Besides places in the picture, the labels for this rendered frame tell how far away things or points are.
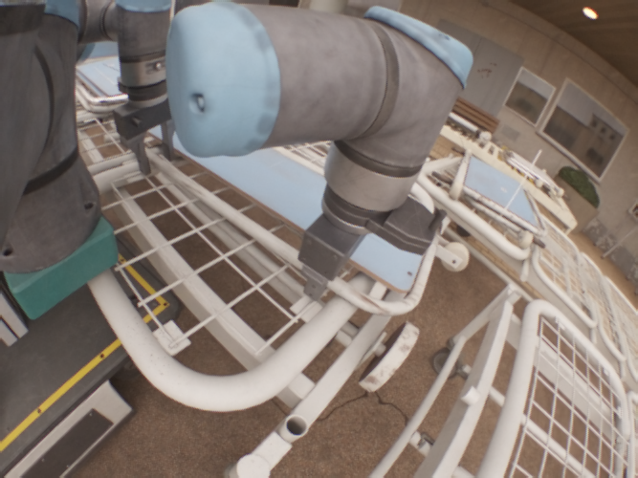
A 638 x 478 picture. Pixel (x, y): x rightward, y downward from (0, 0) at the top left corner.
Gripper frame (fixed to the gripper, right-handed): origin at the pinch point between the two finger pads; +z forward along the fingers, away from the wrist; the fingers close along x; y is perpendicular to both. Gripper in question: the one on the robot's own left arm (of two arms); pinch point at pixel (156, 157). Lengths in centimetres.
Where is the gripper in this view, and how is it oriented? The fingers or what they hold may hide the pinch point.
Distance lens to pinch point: 62.7
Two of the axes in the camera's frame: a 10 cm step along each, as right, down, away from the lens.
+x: 5.2, -5.8, 6.3
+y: 8.3, 5.2, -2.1
